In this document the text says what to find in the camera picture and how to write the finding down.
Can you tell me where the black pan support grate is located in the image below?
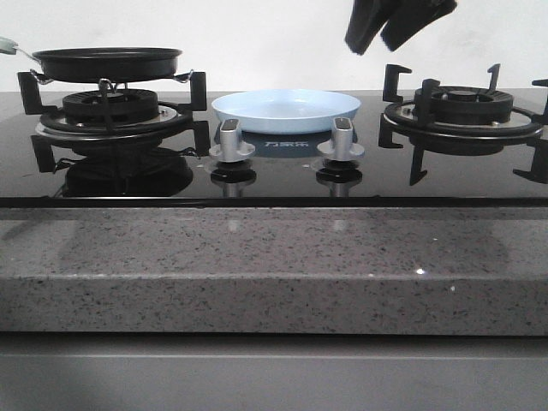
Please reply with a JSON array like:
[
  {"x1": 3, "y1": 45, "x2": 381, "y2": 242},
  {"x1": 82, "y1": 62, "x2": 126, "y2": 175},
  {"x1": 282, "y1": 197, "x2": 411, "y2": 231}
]
[
  {"x1": 18, "y1": 70, "x2": 211, "y2": 163},
  {"x1": 378, "y1": 63, "x2": 547, "y2": 185}
]

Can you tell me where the silver left stove knob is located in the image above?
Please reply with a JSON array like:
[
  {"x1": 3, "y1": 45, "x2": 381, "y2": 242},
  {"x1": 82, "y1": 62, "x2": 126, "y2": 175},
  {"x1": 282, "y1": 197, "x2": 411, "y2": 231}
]
[{"x1": 209, "y1": 119, "x2": 255, "y2": 163}]

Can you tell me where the right gas burner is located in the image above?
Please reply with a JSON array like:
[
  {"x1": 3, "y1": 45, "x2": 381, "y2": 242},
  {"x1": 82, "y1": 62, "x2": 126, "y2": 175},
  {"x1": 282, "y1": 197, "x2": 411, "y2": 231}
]
[{"x1": 384, "y1": 86, "x2": 543, "y2": 135}]

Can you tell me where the black frying pan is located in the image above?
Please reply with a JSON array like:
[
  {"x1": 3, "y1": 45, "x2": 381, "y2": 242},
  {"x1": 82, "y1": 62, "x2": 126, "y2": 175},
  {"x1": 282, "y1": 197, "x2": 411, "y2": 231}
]
[{"x1": 0, "y1": 36, "x2": 184, "y2": 84}]

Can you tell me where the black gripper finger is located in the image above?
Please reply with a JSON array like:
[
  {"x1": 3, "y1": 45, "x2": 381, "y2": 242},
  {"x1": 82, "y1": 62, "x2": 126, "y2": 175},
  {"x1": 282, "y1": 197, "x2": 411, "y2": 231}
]
[
  {"x1": 381, "y1": 0, "x2": 457, "y2": 51},
  {"x1": 345, "y1": 0, "x2": 397, "y2": 55}
]

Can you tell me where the gas burner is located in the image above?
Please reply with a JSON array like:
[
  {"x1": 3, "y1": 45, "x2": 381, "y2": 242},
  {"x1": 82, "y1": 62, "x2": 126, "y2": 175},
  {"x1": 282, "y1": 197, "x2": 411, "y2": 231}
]
[
  {"x1": 40, "y1": 89, "x2": 161, "y2": 133},
  {"x1": 384, "y1": 86, "x2": 543, "y2": 135}
]

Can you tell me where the left gas burner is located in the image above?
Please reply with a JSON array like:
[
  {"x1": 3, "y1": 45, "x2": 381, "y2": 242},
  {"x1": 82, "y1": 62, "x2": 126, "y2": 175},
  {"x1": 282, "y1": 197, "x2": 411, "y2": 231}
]
[{"x1": 40, "y1": 89, "x2": 161, "y2": 133}]

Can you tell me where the silver right stove knob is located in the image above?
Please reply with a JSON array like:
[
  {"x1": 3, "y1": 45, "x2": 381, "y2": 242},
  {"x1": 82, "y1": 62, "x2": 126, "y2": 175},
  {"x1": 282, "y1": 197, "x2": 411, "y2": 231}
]
[{"x1": 317, "y1": 117, "x2": 365, "y2": 162}]

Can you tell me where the black left pan support grate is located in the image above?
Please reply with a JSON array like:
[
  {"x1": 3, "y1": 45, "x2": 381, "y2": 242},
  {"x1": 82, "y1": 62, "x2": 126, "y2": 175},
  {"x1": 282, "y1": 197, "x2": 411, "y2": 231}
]
[{"x1": 18, "y1": 70, "x2": 211, "y2": 163}]

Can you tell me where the silver stove knob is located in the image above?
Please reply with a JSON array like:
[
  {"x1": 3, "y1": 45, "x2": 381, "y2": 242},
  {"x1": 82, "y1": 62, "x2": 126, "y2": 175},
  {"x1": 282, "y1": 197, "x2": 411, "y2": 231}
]
[
  {"x1": 317, "y1": 117, "x2": 365, "y2": 162},
  {"x1": 209, "y1": 119, "x2": 255, "y2": 163}
]

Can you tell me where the black glass cooktop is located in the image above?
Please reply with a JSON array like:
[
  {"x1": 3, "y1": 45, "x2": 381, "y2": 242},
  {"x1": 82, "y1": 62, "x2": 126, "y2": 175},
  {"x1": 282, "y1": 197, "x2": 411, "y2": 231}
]
[{"x1": 1, "y1": 92, "x2": 547, "y2": 208}]

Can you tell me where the black right pan support grate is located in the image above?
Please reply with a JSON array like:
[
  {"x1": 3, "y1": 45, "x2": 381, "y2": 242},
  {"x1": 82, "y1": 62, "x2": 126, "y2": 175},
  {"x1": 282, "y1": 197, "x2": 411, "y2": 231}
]
[{"x1": 378, "y1": 63, "x2": 547, "y2": 185}]

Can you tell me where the light blue plate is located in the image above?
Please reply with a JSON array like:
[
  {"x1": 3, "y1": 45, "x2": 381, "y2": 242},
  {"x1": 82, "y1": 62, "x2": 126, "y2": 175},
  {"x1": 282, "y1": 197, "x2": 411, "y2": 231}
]
[{"x1": 211, "y1": 89, "x2": 361, "y2": 134}]

